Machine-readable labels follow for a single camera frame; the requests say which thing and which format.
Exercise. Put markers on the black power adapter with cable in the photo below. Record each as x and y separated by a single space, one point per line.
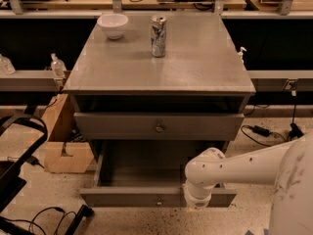
295 132

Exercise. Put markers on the black chair frame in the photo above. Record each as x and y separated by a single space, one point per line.
10 181

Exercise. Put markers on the clear bottle at left edge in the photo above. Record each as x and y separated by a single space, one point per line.
6 65

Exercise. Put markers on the black bar on floor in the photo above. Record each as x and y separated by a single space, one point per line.
84 211

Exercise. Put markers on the grey drawer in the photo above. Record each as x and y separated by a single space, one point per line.
157 126
142 173

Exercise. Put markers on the clear pump bottle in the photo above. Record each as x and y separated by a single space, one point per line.
58 66

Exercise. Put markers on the wooden block stand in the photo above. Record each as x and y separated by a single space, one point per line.
61 155

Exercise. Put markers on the white bowl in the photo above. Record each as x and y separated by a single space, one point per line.
112 25

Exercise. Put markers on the silver drink can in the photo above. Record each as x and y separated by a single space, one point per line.
158 35

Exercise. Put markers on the grey top drawer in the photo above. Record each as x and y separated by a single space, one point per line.
157 126

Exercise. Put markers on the small white pump bottle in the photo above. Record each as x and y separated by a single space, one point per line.
241 53

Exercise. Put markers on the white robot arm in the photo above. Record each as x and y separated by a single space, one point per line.
287 167

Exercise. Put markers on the grey drawer cabinet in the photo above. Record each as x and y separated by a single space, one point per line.
201 72

